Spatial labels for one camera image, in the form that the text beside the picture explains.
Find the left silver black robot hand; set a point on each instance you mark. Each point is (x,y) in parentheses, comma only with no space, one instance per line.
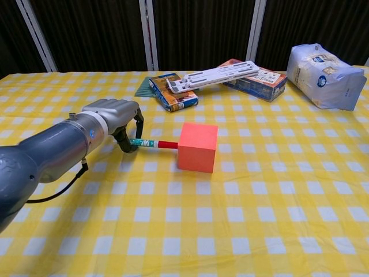
(118,111)

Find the red capped marker pen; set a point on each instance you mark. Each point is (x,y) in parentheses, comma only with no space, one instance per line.
(150,143)

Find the pink cube block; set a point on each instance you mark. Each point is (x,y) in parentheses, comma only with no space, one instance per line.
(197,147)

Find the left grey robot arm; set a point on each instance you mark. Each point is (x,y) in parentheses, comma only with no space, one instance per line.
(49,150)

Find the green ribbed card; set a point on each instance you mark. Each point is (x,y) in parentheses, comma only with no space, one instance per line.
(144,88)

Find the small blue orange box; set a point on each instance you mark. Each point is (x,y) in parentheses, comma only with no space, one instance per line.
(176,101)

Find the white folding laptop stand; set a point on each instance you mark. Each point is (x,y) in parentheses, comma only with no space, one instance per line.
(213,75)

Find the large orange blue box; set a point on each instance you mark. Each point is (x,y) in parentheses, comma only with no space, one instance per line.
(259,86)

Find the yellow white checkered tablecloth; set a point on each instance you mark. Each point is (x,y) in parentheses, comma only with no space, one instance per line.
(230,216)

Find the white blue plastic bag pack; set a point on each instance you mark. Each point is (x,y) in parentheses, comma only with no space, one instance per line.
(323,78)

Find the white aluminium frame post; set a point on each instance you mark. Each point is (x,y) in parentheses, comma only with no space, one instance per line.
(37,37)
(256,29)
(148,34)

